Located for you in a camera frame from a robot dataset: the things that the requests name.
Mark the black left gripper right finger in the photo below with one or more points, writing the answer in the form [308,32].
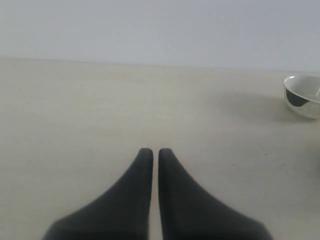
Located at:
[189,212]

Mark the white ceramic bowl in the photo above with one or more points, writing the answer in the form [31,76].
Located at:
[302,95]

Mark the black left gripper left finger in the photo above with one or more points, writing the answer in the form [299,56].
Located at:
[121,213]

